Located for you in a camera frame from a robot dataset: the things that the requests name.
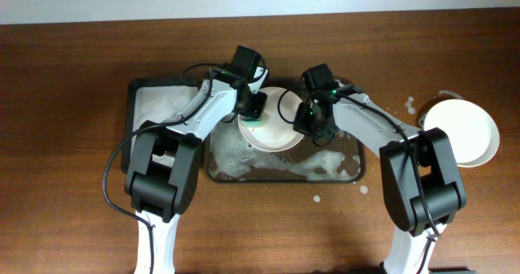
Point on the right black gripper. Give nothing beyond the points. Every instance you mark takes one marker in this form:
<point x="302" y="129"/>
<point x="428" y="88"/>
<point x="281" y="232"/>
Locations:
<point x="322" y="130"/>

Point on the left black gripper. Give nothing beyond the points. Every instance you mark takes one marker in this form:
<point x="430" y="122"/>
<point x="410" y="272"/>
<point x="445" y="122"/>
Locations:
<point x="253" y="106"/>

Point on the green yellow sponge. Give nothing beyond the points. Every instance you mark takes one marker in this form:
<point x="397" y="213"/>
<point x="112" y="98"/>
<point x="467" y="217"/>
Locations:
<point x="251" y="122"/>

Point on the pink-white plate with stain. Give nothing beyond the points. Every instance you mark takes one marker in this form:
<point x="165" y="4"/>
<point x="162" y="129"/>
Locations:
<point x="276" y="135"/>

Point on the cream plate with stain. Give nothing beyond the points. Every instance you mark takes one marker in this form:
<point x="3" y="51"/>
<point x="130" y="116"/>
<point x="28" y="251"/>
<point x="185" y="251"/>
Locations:
<point x="473" y="133"/>

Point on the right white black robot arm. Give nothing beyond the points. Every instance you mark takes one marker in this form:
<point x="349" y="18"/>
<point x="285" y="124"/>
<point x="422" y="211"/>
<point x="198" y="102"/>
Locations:
<point x="422" y="186"/>

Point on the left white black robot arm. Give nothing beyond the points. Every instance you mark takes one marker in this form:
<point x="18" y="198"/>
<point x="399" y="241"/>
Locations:
<point x="165" y="128"/>

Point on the large dark foamy tray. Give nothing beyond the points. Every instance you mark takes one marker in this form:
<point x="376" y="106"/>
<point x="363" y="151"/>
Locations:
<point x="230" y="158"/>

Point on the small soapy black tray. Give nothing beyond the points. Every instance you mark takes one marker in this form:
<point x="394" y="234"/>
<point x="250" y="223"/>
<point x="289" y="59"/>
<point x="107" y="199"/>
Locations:
<point x="154" y="99"/>

